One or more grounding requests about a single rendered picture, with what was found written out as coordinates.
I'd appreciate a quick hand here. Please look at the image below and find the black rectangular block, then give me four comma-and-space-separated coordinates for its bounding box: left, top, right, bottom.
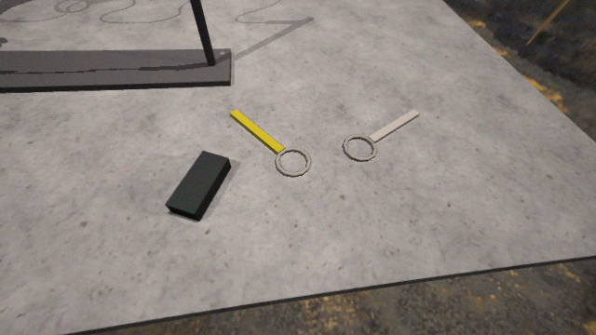
165, 151, 231, 221

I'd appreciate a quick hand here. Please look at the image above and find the grey loop with yellow handle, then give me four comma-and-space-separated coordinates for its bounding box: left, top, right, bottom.
230, 110, 311, 177

